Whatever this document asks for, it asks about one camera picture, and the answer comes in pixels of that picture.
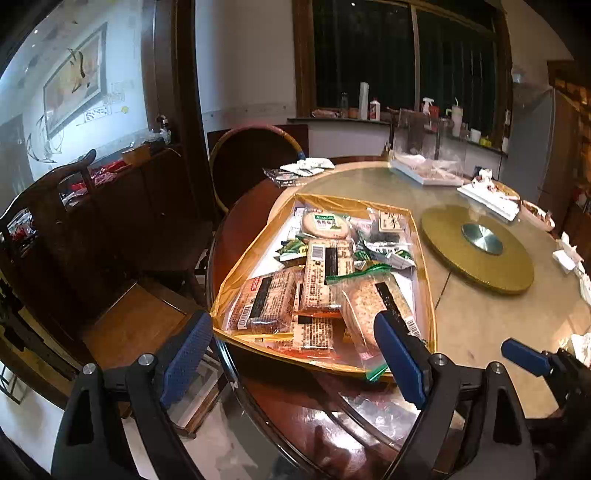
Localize wooden display cabinet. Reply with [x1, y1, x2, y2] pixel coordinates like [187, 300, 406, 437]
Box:
[547, 60, 591, 241]

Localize white rectangular tray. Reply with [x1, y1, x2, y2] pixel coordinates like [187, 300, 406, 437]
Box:
[390, 152, 472, 188]

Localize small green snack packet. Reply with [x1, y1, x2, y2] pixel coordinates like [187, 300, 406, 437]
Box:
[276, 235, 309, 264]

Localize round cake packet green label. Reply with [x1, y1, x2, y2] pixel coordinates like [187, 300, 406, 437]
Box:
[301, 209, 352, 241]

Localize gold rimmed plate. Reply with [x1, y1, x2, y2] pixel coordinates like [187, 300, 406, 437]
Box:
[489, 180, 522, 201]

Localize white crumpled tissue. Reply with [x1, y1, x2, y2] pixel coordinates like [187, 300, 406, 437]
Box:
[561, 332, 591, 365]
[551, 233, 587, 275]

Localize grey refrigerator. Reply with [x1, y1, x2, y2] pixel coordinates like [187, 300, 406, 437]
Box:
[501, 85, 559, 204]

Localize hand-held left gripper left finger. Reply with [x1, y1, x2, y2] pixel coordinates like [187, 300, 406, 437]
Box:
[51, 310, 215, 480]

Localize clear zip bag of crackers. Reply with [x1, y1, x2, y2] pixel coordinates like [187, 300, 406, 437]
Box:
[325, 270, 428, 381]

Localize round back dark chair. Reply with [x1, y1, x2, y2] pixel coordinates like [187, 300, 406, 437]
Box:
[209, 124, 308, 215]

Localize flat white tray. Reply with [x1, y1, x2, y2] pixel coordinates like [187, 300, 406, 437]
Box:
[457, 182, 522, 221]

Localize dark seaweed packet beige label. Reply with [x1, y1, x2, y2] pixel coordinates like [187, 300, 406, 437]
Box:
[351, 210, 407, 250]

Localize white tumbler with straw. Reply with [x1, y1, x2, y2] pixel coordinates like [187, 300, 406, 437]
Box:
[445, 98, 463, 138]

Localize green white snack packet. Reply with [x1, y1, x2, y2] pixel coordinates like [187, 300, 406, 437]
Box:
[353, 242, 416, 273]

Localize clear plastic container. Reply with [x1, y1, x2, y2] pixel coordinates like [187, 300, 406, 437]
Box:
[392, 108, 455, 160]

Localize dark wooden sideboard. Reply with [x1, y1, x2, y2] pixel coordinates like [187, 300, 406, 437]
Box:
[60, 143, 218, 296]

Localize white bowl with food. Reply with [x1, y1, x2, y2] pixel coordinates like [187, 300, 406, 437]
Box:
[519, 199, 556, 232]

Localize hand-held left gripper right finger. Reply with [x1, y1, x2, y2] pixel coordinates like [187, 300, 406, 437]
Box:
[373, 310, 536, 480]

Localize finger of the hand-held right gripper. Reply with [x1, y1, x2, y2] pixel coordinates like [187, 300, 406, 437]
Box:
[501, 338, 561, 377]

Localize gold lazy susan turntable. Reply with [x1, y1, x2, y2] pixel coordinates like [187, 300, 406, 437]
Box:
[421, 204, 535, 296]

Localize wooden armchair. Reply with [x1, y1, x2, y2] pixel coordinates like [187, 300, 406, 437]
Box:
[0, 148, 232, 439]

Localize framed wall picture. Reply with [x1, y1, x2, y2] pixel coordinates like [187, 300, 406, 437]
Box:
[42, 22, 109, 138]

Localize clear plastic packet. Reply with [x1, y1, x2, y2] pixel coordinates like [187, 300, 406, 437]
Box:
[262, 167, 308, 188]

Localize dark window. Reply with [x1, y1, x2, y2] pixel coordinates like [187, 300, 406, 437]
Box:
[295, 0, 513, 144]

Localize pile of red packets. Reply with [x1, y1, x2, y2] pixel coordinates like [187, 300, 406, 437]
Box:
[60, 159, 127, 204]

